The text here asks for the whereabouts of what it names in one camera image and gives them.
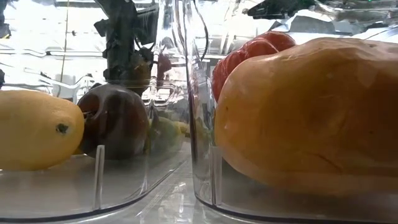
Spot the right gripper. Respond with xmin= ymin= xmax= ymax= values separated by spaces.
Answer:
xmin=247 ymin=0 xmax=398 ymax=20

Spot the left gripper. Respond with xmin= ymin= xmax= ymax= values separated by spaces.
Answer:
xmin=93 ymin=0 xmax=159 ymax=82

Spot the ribbed orange-red tomato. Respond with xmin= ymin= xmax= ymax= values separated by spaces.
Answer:
xmin=211 ymin=30 xmax=296 ymax=102

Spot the dark maroon apple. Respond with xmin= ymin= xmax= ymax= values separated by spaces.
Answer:
xmin=76 ymin=83 xmax=150 ymax=161

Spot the orange potato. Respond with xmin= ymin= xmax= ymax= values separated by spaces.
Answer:
xmin=213 ymin=37 xmax=398 ymax=195

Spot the green avocado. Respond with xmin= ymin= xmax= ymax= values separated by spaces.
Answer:
xmin=149 ymin=116 xmax=183 ymax=153

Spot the orange-yellow mango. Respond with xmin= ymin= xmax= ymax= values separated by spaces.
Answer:
xmin=0 ymin=90 xmax=85 ymax=172

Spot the clear plastic bin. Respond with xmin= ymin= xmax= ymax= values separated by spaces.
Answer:
xmin=183 ymin=0 xmax=398 ymax=224
xmin=0 ymin=0 xmax=195 ymax=223

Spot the thin hanging cable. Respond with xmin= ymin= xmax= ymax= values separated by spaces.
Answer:
xmin=58 ymin=0 xmax=70 ymax=83

